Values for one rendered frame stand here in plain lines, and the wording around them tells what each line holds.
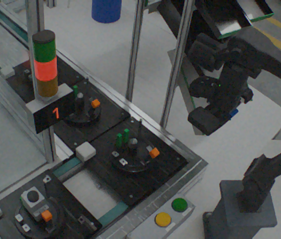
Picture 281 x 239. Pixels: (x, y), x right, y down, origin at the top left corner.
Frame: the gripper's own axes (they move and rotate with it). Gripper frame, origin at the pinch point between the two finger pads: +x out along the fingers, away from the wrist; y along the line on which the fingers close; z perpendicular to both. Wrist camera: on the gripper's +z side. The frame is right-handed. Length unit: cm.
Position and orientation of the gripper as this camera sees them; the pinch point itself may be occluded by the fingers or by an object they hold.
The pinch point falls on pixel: (216, 120)
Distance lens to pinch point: 81.6
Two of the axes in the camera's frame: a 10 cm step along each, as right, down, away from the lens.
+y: -7.0, 4.6, -5.4
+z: -7.0, -5.8, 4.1
